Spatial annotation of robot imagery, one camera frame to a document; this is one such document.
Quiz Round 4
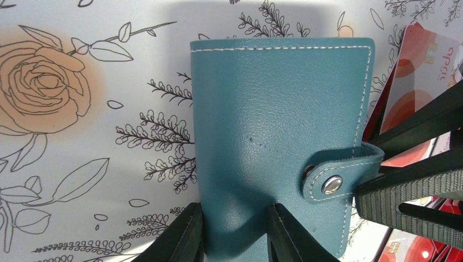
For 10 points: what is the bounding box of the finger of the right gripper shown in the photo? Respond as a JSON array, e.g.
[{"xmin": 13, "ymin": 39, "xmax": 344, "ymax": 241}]
[
  {"xmin": 369, "ymin": 81, "xmax": 462, "ymax": 160},
  {"xmin": 354, "ymin": 150, "xmax": 462, "ymax": 249}
]

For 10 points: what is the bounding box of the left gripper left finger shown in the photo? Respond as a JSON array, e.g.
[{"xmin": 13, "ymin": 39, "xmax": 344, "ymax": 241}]
[{"xmin": 134, "ymin": 203, "xmax": 204, "ymax": 262}]

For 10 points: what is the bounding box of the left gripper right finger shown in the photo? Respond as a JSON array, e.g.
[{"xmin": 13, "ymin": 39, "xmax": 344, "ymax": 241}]
[{"xmin": 267, "ymin": 203, "xmax": 339, "ymax": 262}]

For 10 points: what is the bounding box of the teal card holder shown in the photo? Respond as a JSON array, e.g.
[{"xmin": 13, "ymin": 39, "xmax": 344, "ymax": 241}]
[{"xmin": 190, "ymin": 38, "xmax": 383, "ymax": 261}]

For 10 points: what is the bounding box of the pile of red cards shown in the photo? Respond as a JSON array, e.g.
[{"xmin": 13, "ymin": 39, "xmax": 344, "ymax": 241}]
[{"xmin": 364, "ymin": 45, "xmax": 462, "ymax": 261}]

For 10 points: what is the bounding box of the floral patterned table mat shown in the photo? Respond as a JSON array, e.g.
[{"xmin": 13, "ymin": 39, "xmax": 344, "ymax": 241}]
[{"xmin": 1, "ymin": 1, "xmax": 462, "ymax": 261}]

